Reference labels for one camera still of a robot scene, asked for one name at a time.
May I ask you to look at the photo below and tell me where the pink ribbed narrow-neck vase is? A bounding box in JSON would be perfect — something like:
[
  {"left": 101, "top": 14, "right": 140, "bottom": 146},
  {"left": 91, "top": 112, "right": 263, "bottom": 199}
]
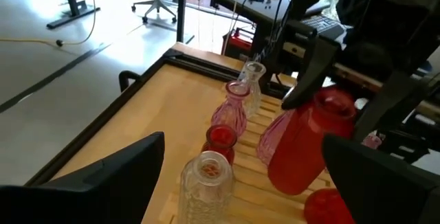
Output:
[{"left": 210, "top": 80, "right": 251, "bottom": 138}]

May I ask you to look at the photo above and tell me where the black floor stand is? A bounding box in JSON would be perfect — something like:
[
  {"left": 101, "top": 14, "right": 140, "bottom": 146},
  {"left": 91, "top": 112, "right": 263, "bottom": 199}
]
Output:
[{"left": 46, "top": 0, "right": 101, "bottom": 30}]

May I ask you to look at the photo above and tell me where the tall red bottle vase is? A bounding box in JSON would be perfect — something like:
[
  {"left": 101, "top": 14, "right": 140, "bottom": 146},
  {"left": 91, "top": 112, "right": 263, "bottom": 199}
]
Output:
[{"left": 267, "top": 86, "right": 358, "bottom": 197}]

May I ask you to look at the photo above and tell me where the red tool box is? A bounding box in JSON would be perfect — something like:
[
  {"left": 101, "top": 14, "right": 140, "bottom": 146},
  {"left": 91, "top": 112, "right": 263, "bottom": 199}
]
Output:
[{"left": 223, "top": 27, "right": 257, "bottom": 58}]

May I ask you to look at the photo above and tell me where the small red glass vase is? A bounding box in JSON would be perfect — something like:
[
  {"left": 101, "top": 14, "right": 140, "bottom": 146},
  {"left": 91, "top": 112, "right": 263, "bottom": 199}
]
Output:
[{"left": 201, "top": 124, "right": 239, "bottom": 166}]

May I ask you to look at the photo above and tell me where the wooden slatted shelf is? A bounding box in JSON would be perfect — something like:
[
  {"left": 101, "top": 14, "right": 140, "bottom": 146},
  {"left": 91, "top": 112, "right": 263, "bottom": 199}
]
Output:
[{"left": 140, "top": 91, "right": 340, "bottom": 224}]

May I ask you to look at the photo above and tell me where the black aluminium rig frame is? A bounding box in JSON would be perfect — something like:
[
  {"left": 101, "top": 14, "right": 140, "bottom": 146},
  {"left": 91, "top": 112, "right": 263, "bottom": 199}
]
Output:
[{"left": 23, "top": 47, "right": 296, "bottom": 188}]

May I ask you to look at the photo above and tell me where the pink round wide vase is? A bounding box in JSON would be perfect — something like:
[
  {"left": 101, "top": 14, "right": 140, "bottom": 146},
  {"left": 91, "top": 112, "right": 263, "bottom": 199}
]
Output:
[{"left": 360, "top": 133, "right": 383, "bottom": 150}]

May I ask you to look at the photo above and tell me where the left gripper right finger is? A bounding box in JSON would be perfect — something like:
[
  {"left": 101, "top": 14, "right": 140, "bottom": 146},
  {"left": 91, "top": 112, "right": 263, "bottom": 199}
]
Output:
[{"left": 321, "top": 133, "right": 440, "bottom": 224}]

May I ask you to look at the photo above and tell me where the dark grey laptop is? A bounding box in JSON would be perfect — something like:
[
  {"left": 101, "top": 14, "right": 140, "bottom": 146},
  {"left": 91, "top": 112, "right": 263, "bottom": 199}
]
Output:
[{"left": 302, "top": 13, "right": 348, "bottom": 41}]

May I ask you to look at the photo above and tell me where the clear diamond-pattern bottle vase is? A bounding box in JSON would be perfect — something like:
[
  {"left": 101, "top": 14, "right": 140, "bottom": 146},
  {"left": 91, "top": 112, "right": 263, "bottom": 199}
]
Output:
[{"left": 177, "top": 150, "right": 237, "bottom": 224}]

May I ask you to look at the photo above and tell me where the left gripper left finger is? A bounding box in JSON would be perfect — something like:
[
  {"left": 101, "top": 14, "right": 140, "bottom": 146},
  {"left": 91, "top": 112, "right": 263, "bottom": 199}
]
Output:
[{"left": 0, "top": 131, "right": 166, "bottom": 224}]

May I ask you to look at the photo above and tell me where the grey desk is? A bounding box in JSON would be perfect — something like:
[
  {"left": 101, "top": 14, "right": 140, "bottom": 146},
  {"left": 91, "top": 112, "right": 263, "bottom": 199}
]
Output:
[{"left": 206, "top": 0, "right": 348, "bottom": 41}]

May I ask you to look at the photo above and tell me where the yellow floor cable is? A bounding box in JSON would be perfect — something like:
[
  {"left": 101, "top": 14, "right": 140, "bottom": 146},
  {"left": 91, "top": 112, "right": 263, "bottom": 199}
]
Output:
[{"left": 0, "top": 0, "right": 99, "bottom": 48}]

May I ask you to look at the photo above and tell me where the black desk leg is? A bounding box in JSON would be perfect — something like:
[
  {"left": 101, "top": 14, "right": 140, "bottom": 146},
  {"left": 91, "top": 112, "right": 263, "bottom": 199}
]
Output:
[{"left": 175, "top": 0, "right": 196, "bottom": 45}]

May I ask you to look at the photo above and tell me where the clear ribbed bulbous glass vase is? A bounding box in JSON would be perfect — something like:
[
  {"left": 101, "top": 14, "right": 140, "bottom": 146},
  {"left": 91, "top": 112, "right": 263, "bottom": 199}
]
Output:
[{"left": 239, "top": 61, "right": 267, "bottom": 118}]

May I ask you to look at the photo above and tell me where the red flared-mouth glass vase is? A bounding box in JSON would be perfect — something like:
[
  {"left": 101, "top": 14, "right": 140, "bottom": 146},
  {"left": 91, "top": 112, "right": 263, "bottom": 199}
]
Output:
[{"left": 303, "top": 188, "right": 357, "bottom": 224}]

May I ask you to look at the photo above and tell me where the pink ribbed glass vase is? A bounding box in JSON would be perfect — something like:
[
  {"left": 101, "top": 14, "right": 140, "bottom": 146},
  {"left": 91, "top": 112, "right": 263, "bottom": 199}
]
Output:
[{"left": 256, "top": 109, "right": 296, "bottom": 166}]

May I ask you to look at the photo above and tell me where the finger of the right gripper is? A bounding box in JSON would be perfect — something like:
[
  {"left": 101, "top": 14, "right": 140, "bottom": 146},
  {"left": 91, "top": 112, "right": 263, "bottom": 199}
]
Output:
[
  {"left": 353, "top": 72, "right": 427, "bottom": 142},
  {"left": 280, "top": 36, "right": 341, "bottom": 111}
]

